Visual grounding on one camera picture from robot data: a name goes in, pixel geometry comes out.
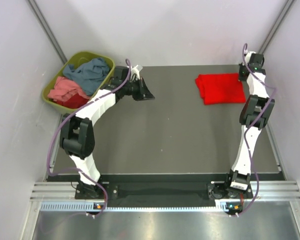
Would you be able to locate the green plastic laundry bin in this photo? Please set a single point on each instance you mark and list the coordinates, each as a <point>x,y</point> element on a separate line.
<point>76,60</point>

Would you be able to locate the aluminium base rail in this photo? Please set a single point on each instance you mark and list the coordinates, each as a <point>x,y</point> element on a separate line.
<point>265,190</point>

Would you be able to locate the left aluminium corner post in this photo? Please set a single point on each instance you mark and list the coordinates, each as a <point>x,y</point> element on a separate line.
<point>47,29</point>

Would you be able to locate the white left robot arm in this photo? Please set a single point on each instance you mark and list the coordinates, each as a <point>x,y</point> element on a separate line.
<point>77,134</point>

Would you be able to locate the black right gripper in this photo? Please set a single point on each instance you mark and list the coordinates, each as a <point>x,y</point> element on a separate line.
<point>241,66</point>

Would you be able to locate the white slotted cable duct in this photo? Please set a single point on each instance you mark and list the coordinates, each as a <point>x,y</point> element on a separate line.
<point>94,207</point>

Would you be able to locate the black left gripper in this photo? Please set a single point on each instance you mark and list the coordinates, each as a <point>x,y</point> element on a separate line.
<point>143,92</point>

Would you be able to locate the pink t-shirt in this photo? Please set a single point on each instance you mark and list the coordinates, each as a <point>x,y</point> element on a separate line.
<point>64,89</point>

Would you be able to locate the blue-grey t-shirt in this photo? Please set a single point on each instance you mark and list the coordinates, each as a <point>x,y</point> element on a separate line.
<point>89,76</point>

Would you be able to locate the dark red t-shirt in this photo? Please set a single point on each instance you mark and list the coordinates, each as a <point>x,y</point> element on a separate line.
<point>76,101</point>

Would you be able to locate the bright red t-shirt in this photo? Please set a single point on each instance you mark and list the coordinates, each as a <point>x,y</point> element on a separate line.
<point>221,88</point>

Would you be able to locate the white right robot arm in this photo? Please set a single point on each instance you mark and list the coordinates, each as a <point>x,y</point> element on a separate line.
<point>253,119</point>

